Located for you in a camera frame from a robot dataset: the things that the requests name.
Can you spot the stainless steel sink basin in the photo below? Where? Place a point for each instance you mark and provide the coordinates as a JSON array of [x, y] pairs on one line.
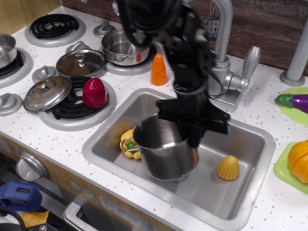
[[218, 182]]

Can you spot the light green plate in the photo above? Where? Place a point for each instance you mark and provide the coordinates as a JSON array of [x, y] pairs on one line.
[[295, 114]]

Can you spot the orange toy carrot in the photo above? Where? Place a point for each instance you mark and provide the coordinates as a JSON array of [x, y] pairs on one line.
[[158, 71]]

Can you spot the silver oven door handle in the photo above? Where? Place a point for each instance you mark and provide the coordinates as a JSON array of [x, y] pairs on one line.
[[71, 217]]

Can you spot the silver stove knob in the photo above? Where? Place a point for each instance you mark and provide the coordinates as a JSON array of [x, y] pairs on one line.
[[80, 45], [43, 73], [10, 103], [103, 29]]

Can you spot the yellow toy bell pepper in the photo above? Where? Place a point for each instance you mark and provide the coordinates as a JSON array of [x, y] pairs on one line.
[[128, 145]]

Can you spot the black coil burner back left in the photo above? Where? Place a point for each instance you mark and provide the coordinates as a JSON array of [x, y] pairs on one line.
[[54, 26]]

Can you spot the yellow cloth scrap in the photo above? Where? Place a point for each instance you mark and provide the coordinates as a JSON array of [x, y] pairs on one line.
[[34, 218]]

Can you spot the black coil burner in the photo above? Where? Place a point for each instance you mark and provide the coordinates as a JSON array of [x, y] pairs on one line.
[[54, 26], [72, 107]]

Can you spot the silver oven dial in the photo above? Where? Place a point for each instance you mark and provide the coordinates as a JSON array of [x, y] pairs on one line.
[[30, 169]]

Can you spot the steel pot lid front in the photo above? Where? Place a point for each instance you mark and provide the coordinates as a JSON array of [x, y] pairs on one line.
[[47, 93]]

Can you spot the red toy pepper half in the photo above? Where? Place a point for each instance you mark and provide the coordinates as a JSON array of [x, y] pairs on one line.
[[94, 94]]

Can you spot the purple toy eggplant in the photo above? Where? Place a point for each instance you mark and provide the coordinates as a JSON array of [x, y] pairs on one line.
[[298, 101]]

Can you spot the steel pot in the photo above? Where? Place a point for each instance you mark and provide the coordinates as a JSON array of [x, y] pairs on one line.
[[164, 154], [8, 50], [119, 50]]

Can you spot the steel pot lid back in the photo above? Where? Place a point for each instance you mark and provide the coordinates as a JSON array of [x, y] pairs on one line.
[[86, 62]]

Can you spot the blue clamp tool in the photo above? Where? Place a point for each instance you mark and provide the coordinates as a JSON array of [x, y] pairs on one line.
[[19, 196]]

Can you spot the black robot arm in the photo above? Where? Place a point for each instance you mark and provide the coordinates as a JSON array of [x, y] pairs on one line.
[[176, 26]]

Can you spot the silver stove knob middle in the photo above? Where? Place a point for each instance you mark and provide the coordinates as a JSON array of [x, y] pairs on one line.
[[43, 73]]

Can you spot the silver pole with base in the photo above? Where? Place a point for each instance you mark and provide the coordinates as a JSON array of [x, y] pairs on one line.
[[294, 75]]

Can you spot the hanging steel slotted spatula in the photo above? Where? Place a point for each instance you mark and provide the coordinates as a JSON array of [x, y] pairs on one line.
[[212, 22]]

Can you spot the steel pot on burner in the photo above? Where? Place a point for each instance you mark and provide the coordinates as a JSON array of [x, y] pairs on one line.
[[119, 50]]

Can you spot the black coil burner front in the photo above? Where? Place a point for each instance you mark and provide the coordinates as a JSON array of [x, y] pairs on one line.
[[72, 107]]

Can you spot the silver stove knob front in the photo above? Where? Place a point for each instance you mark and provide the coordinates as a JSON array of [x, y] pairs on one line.
[[10, 103]]

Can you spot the yellow toy corn piece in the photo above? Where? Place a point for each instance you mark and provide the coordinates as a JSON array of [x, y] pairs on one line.
[[228, 168]]

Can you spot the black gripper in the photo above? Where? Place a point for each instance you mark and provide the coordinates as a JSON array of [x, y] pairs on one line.
[[194, 113]]

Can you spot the steel pot lid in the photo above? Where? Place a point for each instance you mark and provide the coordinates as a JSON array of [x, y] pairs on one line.
[[47, 93], [86, 62]]

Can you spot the silver stove knob far back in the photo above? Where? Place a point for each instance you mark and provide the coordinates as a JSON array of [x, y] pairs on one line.
[[103, 29]]

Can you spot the green cutting board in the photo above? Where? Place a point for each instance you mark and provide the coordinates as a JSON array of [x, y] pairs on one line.
[[282, 171]]

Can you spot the orange toy pumpkin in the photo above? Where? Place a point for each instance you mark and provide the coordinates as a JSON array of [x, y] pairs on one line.
[[298, 161]]

